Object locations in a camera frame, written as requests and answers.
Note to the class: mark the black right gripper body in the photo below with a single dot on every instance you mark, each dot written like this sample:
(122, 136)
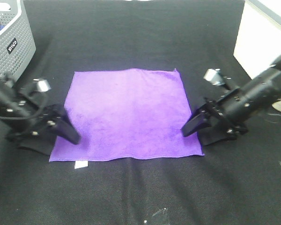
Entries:
(222, 113)

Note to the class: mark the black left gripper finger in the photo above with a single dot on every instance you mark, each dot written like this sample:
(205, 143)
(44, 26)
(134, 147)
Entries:
(65, 130)
(40, 144)

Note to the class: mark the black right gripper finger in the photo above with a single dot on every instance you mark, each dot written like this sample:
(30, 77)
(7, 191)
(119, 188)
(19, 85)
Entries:
(211, 137)
(199, 120)

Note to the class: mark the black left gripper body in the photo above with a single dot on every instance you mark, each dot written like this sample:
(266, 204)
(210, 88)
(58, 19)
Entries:
(33, 118)

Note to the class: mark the purple microfibre towel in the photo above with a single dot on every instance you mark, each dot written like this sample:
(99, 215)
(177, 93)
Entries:
(133, 113)

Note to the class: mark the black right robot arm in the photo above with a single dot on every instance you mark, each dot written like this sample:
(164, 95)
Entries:
(258, 94)

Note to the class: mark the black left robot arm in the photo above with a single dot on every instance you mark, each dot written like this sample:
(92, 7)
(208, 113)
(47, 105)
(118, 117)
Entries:
(11, 100)

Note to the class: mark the black table cloth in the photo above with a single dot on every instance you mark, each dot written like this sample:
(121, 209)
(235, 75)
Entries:
(234, 183)

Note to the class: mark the grey perforated plastic basket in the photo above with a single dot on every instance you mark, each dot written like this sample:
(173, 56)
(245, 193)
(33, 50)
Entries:
(17, 45)

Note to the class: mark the clear tape piece bottom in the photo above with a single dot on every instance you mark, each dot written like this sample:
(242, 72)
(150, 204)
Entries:
(161, 214)

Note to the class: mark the white plastic storage bin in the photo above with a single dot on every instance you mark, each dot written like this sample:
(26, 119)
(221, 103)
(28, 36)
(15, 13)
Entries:
(258, 41)

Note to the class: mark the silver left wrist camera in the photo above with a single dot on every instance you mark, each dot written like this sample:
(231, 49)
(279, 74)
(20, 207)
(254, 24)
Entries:
(41, 85)

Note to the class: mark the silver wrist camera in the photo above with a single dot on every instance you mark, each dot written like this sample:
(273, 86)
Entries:
(214, 77)
(41, 85)

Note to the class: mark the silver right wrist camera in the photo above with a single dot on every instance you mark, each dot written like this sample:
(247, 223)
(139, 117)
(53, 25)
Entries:
(214, 77)

